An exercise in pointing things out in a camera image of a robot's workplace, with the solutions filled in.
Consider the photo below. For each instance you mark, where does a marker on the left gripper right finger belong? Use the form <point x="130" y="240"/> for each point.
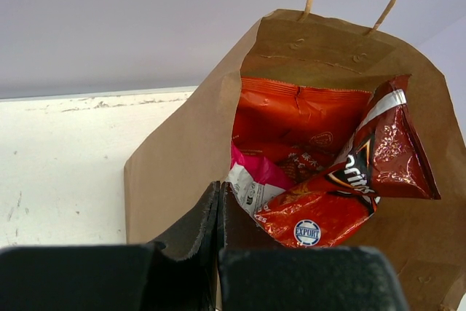
<point x="257" y="273"/>

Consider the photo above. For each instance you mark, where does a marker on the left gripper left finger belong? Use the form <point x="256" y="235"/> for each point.
<point x="174" y="271"/>

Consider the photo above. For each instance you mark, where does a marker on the pink snack bag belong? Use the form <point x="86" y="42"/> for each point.
<point x="255" y="180"/>

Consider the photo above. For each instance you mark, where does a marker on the brown paper bag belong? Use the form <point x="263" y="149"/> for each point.
<point x="423" y="239"/>

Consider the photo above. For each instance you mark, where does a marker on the red cassava chips bag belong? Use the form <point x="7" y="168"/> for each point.
<point x="300" y="129"/>

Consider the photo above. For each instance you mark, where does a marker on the red Doritos bag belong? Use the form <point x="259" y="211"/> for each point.
<point x="383" y="158"/>

